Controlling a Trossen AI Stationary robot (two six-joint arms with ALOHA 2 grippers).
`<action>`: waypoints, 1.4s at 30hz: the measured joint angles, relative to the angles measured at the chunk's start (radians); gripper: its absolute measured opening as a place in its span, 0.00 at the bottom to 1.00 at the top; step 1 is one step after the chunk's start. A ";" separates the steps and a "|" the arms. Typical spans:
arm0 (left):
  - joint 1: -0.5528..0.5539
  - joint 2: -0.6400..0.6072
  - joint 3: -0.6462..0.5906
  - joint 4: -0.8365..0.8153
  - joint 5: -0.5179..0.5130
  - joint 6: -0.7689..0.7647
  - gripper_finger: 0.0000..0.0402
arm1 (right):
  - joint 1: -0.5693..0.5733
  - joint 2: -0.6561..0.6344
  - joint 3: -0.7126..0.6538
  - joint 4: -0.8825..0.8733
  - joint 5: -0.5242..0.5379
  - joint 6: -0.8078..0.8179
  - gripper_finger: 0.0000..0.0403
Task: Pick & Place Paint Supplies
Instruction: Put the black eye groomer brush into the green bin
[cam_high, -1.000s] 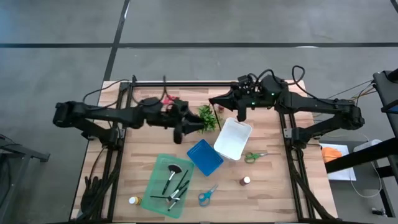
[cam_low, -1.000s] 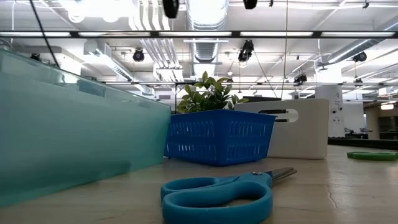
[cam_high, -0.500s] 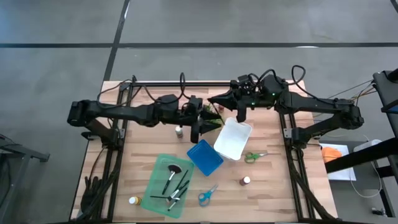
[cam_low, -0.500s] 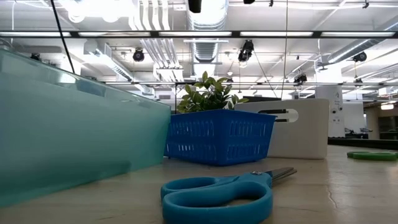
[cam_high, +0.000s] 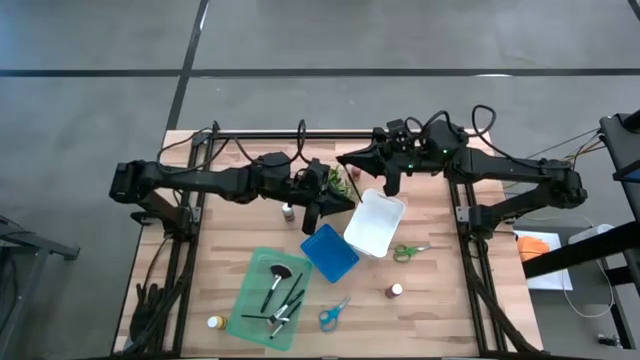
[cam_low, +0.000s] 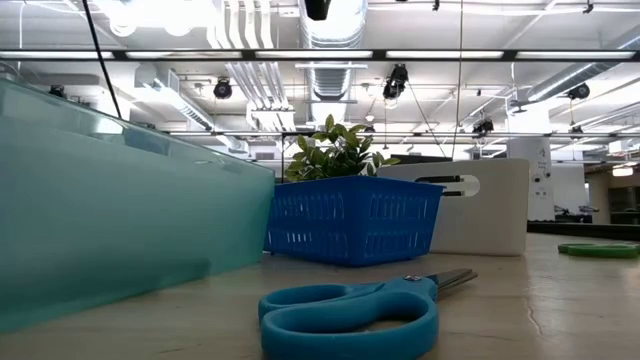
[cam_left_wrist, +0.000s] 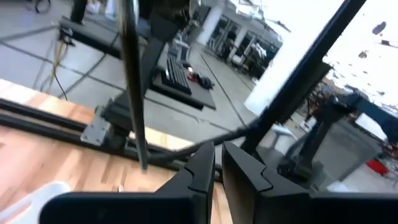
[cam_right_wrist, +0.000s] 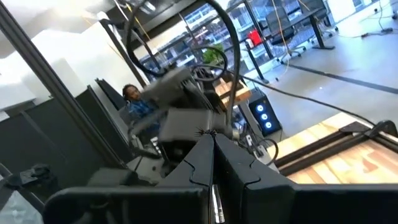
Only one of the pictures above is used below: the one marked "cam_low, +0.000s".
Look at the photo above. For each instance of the silver round air duct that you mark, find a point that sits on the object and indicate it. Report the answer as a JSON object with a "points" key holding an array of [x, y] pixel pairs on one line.
{"points": [[332, 40]]}

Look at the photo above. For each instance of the distant black overhead beam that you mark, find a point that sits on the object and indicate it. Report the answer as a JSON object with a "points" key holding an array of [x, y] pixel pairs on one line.
{"points": [[450, 134]]}

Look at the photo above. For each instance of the green roll of tape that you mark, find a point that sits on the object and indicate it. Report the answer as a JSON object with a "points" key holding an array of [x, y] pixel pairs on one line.
{"points": [[600, 251]]}

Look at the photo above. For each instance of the green plant in white pot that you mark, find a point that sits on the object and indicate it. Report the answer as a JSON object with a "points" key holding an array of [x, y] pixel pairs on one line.
{"points": [[335, 157]]}

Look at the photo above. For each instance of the black ceiling spotlight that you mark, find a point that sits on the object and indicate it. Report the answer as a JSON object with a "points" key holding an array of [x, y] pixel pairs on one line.
{"points": [[482, 126], [579, 91], [395, 82], [222, 89], [56, 91]]}

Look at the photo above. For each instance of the white building column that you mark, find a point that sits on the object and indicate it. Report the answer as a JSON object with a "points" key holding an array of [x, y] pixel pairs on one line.
{"points": [[530, 180]]}

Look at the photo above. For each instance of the black overhead beam with lights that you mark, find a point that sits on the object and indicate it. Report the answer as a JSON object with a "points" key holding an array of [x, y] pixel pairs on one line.
{"points": [[510, 55]]}

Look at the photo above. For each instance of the blue slotted plastic basket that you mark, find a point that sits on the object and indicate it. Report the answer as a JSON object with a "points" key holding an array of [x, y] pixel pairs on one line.
{"points": [[350, 225]]}

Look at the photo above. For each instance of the black table edge rail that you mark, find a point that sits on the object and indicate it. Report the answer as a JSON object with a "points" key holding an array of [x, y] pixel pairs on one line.
{"points": [[590, 231]]}

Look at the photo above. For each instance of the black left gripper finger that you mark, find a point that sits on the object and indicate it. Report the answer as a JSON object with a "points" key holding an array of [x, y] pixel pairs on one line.
{"points": [[317, 9]]}

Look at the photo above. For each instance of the teal translucent plastic bin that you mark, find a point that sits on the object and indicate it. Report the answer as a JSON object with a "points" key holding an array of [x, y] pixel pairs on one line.
{"points": [[125, 210]]}

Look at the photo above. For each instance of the slanted silver air duct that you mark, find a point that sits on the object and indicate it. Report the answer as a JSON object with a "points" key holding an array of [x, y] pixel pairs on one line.
{"points": [[575, 80]]}

